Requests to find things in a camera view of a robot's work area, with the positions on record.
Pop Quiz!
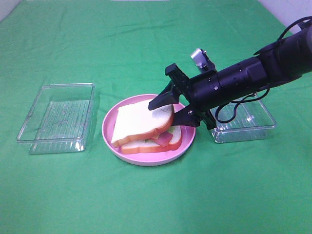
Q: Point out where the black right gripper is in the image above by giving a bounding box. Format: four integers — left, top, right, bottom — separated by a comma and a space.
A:
148, 63, 225, 131

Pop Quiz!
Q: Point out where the white bread slice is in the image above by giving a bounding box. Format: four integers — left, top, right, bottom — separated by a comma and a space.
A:
120, 130, 182, 154
111, 99, 175, 148

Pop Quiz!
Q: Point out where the green lettuce leaf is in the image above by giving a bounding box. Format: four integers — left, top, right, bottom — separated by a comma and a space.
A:
145, 126, 181, 144

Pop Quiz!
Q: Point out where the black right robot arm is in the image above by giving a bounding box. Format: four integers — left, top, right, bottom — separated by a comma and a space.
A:
148, 17, 312, 129

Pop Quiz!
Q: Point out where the pink round plate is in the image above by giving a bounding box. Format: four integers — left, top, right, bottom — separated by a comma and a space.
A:
102, 94, 195, 166

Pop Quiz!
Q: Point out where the clear right bread tray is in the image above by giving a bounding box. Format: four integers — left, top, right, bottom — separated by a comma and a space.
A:
211, 100, 276, 143

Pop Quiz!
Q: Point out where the green tablecloth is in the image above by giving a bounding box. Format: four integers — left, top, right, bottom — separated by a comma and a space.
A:
0, 0, 312, 234

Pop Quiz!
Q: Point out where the clear left ingredient tray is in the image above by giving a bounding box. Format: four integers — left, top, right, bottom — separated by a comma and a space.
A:
16, 83, 95, 155

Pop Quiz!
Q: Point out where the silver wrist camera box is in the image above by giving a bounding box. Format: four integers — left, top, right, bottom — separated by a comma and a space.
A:
190, 48, 216, 73

